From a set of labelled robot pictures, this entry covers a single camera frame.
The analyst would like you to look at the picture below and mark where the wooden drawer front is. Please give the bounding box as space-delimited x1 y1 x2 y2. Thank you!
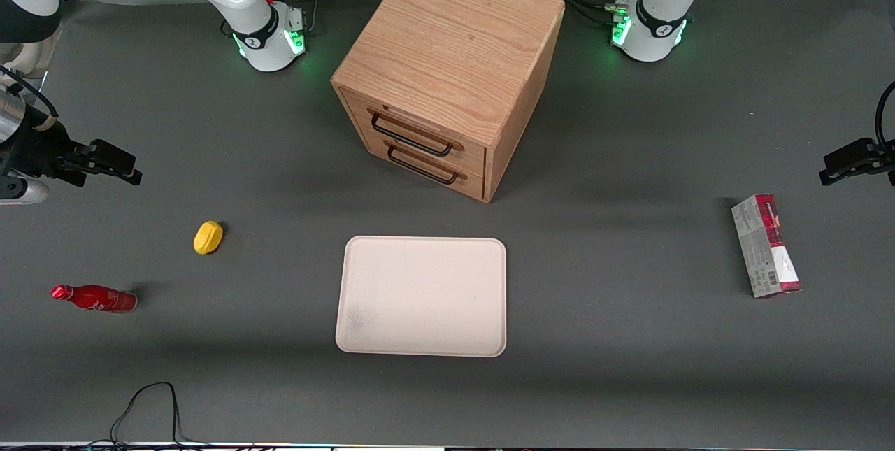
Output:
362 131 486 202
338 87 487 173

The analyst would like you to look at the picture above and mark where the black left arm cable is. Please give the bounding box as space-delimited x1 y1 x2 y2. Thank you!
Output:
874 80 895 152

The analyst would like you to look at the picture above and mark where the grey and red carton box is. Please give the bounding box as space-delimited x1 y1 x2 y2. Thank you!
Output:
731 193 802 299

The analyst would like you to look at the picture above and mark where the black metal drawer handle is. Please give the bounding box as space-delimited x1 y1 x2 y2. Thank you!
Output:
368 108 464 157
385 143 467 185

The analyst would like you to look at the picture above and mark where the oak wooden drawer cabinet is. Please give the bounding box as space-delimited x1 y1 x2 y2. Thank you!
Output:
330 0 566 204

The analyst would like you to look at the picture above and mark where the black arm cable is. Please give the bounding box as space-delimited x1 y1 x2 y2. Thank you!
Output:
874 80 895 152
0 65 58 131

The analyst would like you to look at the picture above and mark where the yellow lemon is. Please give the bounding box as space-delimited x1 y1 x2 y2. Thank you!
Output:
193 220 224 255

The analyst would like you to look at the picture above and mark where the red coke bottle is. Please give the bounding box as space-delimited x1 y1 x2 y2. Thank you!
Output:
50 284 138 314

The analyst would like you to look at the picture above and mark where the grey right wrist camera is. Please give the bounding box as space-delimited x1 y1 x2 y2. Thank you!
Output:
0 178 50 206

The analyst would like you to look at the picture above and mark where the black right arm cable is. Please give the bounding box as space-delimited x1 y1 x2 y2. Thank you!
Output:
0 65 58 131

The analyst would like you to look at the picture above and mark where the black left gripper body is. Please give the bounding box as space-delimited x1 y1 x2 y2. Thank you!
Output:
867 140 895 187

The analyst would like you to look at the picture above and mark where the beige rectangular plastic tray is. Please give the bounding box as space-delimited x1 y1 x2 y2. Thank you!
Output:
335 235 507 358

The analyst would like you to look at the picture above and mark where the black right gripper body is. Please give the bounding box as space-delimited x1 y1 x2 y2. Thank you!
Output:
0 110 92 186

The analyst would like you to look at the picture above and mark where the thin black looped cable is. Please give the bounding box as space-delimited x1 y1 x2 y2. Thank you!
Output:
84 381 210 449

